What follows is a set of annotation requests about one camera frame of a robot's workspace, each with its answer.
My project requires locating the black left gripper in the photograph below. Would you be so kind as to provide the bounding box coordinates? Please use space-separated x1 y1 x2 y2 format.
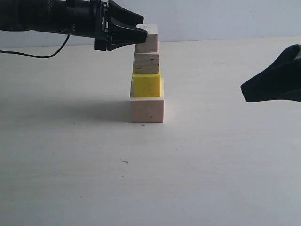
70 0 148 51

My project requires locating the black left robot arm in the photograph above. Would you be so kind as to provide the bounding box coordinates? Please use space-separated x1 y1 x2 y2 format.
0 0 148 51

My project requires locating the medium ridged wooden cube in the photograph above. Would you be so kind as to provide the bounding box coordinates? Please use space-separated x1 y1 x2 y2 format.
133 41 160 74

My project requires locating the small pale wooden cube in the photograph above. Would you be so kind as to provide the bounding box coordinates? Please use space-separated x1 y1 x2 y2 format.
135 24 158 53

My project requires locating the large light wooden cube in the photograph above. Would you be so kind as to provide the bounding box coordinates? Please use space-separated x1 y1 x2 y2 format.
129 77 165 123

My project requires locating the yellow cube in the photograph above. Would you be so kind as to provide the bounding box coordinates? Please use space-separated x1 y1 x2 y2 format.
132 61 161 97

